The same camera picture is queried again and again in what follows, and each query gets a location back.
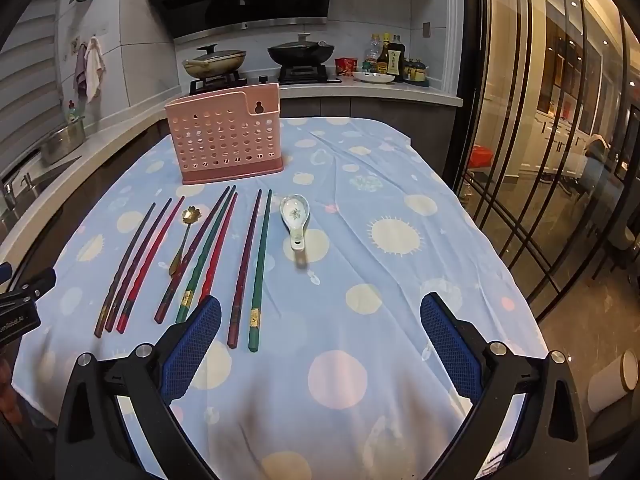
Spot maroon chopstick pair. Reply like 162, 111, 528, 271
227, 190, 262, 349

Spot green chopstick pair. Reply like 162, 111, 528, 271
248, 190, 272, 352

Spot red chopstick group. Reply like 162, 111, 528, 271
200, 192, 238, 300

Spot gold flower spoon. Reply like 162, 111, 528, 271
168, 206, 202, 276

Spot white ceramic soup spoon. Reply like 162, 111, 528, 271
280, 194, 310, 252

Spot person's left hand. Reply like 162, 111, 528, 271
0, 359, 23, 425

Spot green chopstick middle group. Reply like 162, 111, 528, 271
176, 185, 236, 323

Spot maroon chopstick middle group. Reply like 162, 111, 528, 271
154, 186, 230, 324

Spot chrome sink faucet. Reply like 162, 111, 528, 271
2, 172, 38, 212

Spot blue planet-print tablecloth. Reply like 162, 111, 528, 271
14, 118, 547, 479

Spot steel pot on counter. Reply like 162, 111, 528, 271
39, 117, 86, 166

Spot white cylindrical bin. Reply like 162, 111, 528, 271
587, 349, 639, 413

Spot red stool beyond glass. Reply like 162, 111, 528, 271
469, 144, 494, 169

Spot purple hanging cloth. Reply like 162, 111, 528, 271
73, 42, 87, 98

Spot white hanging towel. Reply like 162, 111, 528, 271
85, 36, 105, 102

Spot pink perforated utensil holder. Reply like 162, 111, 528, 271
165, 82, 284, 185

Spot beige frying pan with lid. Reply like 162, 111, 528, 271
182, 44, 246, 79

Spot small condiment jars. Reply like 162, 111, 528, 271
404, 58, 430, 87

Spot white plate on counter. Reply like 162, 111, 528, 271
352, 72, 395, 84

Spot yellow-cap sauce bottle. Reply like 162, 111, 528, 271
376, 32, 390, 74

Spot black gas stove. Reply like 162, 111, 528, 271
189, 65, 342, 96

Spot red snack cup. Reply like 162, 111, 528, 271
334, 56, 358, 77

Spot dark soy sauce bottle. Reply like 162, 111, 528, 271
387, 35, 406, 82

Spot clear oil bottle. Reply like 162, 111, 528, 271
362, 34, 382, 73

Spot black wok with lid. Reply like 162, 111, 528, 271
268, 32, 334, 67

